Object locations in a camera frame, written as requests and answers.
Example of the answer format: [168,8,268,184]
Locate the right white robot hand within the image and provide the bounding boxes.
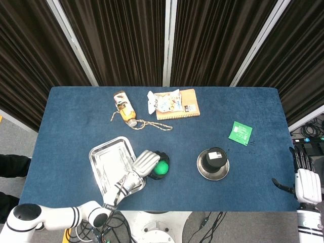
[272,146,322,205]

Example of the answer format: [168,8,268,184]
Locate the rectangular steel tray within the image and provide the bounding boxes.
[88,136,147,204]

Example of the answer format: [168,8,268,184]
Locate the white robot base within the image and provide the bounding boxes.
[120,211,192,243]

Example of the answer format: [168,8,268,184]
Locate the tea bottle with label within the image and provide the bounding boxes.
[113,91,138,127]

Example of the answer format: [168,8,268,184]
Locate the dark brown curtain panel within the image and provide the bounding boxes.
[170,0,279,87]
[59,0,168,87]
[0,0,92,132]
[237,0,324,127]

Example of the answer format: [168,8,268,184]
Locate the dark clothing of person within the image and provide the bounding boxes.
[0,154,31,223]

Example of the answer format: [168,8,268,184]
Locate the black cable with inline box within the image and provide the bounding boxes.
[187,211,227,243]

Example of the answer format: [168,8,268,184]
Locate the black cylindrical can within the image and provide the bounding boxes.
[204,147,228,171]

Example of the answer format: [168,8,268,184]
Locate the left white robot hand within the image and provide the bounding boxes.
[131,150,170,180]

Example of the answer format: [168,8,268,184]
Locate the braided beige rope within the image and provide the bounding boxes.
[110,105,174,132]

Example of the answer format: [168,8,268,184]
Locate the coiled black cables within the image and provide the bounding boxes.
[291,117,324,139]

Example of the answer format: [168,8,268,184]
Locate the tan spiral notebook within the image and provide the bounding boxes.
[154,88,201,121]

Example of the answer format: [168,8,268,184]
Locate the yellow floor tape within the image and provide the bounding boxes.
[63,227,73,243]

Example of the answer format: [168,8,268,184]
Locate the crumpled white snack bag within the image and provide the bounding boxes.
[147,89,184,115]

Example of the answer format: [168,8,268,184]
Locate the black power strip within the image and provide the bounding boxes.
[292,136,324,144]

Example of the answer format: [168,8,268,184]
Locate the round steel plate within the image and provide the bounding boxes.
[196,149,230,181]

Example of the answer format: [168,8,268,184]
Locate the green ball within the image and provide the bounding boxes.
[153,160,170,176]

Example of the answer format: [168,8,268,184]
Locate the green sachet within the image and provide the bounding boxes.
[228,120,253,146]

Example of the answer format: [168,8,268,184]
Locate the white frame post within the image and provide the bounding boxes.
[162,0,178,87]
[47,0,99,87]
[229,0,292,87]

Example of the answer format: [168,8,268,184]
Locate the tangled floor cables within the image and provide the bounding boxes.
[65,211,135,243]

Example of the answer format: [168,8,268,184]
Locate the white frame rail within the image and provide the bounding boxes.
[288,103,324,132]
[0,108,38,134]

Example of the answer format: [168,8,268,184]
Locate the blue table cloth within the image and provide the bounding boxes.
[18,86,300,212]

